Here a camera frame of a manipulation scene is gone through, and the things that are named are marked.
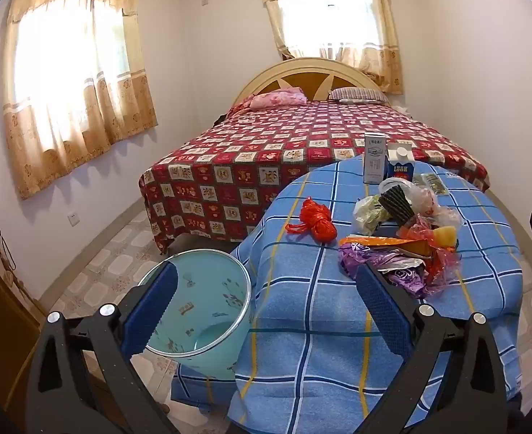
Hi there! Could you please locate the black foam net sleeve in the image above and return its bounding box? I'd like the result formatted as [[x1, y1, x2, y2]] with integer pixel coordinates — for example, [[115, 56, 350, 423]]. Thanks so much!
[[378, 184, 417, 227]]

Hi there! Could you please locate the wide beige patterned curtain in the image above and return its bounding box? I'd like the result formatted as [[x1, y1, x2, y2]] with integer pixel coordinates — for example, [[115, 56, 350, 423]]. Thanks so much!
[[1, 0, 159, 200]]

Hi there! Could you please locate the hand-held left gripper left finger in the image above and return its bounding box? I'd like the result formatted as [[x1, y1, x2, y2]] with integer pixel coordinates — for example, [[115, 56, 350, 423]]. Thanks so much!
[[24, 261, 181, 434]]

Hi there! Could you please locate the blue milk carton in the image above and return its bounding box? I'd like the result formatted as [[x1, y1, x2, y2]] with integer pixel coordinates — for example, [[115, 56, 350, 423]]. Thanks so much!
[[385, 141, 415, 182]]

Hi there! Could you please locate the light teal plastic bin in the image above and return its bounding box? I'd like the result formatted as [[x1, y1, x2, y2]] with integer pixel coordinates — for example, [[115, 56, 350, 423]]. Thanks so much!
[[133, 248, 253, 380]]

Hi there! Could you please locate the pink pillow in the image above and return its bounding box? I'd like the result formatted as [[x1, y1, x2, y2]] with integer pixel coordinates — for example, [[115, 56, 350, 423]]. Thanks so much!
[[249, 89, 307, 110]]

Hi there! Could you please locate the red foam net sleeve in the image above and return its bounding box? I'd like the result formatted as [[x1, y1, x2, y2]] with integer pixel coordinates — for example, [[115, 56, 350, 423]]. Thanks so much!
[[397, 226, 463, 298]]

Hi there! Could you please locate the clear plastic bag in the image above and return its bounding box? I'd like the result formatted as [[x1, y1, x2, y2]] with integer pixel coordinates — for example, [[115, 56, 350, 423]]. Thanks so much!
[[353, 178, 464, 237]]

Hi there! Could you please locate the blue plaid tablecloth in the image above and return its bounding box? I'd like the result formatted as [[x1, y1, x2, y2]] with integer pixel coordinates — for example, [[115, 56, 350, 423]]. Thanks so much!
[[171, 156, 526, 434]]

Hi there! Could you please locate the orange red snack wrapper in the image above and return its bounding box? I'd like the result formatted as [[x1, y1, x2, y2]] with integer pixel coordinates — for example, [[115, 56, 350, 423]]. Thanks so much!
[[338, 234, 456, 258]]

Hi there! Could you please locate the red plastic bag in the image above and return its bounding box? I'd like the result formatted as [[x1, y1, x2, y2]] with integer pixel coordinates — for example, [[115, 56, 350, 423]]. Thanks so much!
[[285, 196, 338, 245]]

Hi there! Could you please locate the bed with red quilt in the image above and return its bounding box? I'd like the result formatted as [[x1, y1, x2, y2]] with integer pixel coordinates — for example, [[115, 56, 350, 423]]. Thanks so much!
[[138, 101, 490, 254]]

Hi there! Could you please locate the cream wooden headboard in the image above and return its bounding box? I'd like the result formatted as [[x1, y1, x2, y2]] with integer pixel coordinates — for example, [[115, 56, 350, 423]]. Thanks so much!
[[232, 57, 386, 107]]

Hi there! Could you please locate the narrow beige patterned curtain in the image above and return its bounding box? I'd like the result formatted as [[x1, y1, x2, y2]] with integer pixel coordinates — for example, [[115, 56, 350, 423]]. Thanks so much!
[[256, 0, 404, 95]]

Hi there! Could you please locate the tall white carton box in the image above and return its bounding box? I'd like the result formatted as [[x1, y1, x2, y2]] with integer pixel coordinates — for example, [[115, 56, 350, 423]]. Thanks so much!
[[364, 133, 385, 184]]

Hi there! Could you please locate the purple plastic bag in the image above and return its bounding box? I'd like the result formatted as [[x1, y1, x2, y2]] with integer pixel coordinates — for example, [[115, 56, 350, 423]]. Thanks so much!
[[337, 242, 429, 299]]

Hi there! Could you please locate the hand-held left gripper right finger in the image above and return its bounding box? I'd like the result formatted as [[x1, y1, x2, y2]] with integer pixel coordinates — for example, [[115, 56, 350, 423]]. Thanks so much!
[[355, 262, 508, 434]]

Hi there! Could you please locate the striped pillow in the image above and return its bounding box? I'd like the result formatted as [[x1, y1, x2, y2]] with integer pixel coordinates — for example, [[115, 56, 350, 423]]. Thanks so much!
[[328, 87, 391, 104]]

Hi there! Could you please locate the yellow wrapper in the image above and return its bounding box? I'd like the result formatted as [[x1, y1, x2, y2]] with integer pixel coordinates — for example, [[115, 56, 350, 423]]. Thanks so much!
[[431, 225, 460, 248]]

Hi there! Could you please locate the flat clear packet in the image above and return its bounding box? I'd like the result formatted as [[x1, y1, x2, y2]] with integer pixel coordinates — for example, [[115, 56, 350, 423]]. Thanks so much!
[[412, 172, 451, 196]]

